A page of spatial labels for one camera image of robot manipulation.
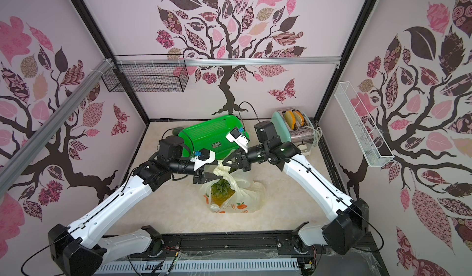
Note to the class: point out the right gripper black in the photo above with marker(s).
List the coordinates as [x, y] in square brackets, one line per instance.
[243, 160]

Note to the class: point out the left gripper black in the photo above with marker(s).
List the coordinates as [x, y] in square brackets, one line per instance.
[204, 177]

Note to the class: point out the large pineapple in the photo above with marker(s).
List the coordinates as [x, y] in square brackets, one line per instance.
[221, 191]

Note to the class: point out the yellow plastic bag orange print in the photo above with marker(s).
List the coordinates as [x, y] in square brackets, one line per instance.
[249, 195]

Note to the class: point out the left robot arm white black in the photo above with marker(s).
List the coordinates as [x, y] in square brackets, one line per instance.
[81, 248]

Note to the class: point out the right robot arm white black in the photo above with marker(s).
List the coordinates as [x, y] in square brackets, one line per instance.
[347, 218]

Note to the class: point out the green plastic basket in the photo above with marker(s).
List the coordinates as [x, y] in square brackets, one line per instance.
[211, 135]

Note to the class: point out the small green bowl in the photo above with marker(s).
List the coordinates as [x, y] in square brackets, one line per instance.
[177, 131]

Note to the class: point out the mint green toaster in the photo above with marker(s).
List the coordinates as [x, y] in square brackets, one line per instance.
[304, 138]

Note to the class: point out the yellow bread slice in toaster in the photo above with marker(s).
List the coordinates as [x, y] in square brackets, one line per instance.
[290, 119]

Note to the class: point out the orange bread slice in toaster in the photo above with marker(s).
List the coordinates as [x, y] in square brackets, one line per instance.
[299, 117]

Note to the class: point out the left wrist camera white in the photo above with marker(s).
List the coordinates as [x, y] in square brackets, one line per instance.
[203, 157]

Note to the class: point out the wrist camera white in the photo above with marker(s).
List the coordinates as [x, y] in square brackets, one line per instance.
[238, 136]
[203, 157]

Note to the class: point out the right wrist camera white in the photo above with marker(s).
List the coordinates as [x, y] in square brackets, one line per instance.
[238, 136]

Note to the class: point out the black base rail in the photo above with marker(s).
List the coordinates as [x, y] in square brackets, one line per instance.
[364, 260]

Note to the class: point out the white slotted cable duct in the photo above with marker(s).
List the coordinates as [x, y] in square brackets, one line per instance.
[196, 266]

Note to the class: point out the black wire wall basket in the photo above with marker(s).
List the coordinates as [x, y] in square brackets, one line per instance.
[156, 73]

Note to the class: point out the white wire wall shelf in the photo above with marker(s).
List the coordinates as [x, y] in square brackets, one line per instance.
[357, 109]

